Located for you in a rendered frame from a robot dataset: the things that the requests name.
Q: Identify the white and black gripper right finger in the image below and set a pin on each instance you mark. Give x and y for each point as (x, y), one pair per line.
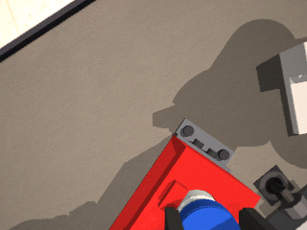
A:
(250, 219)

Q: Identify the red tube rack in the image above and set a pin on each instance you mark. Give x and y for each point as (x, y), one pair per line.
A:
(178, 170)

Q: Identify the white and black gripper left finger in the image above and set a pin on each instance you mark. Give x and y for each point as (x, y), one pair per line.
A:
(172, 220)

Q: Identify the dark grey bolted mounting bracket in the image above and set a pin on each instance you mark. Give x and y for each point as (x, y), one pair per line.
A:
(209, 142)

